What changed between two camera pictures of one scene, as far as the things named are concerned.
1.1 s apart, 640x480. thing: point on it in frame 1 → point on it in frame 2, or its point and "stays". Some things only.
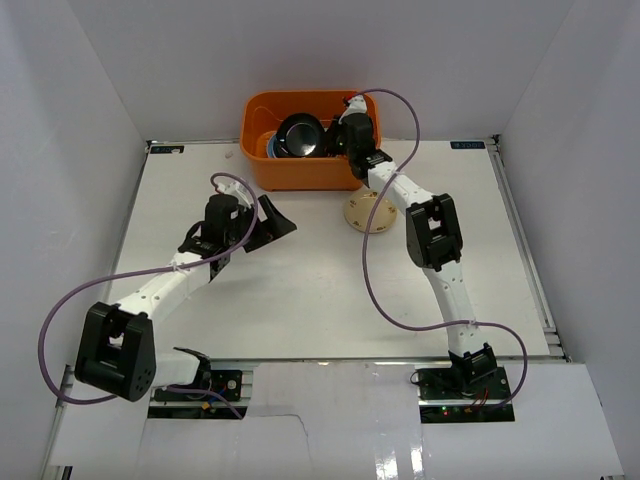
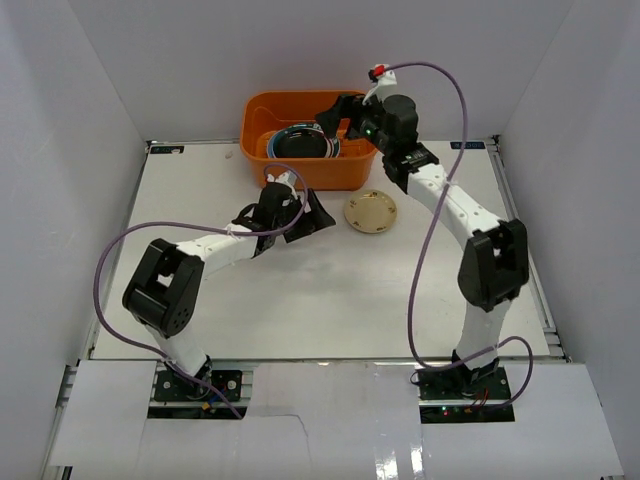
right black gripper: (331, 135) → (347, 106)
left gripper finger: (276, 223) → (316, 219)
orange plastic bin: (262, 112) stays
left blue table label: (167, 149) stays
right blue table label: (466, 145) stays
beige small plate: (359, 207) stays
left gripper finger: (260, 238) → (297, 233)
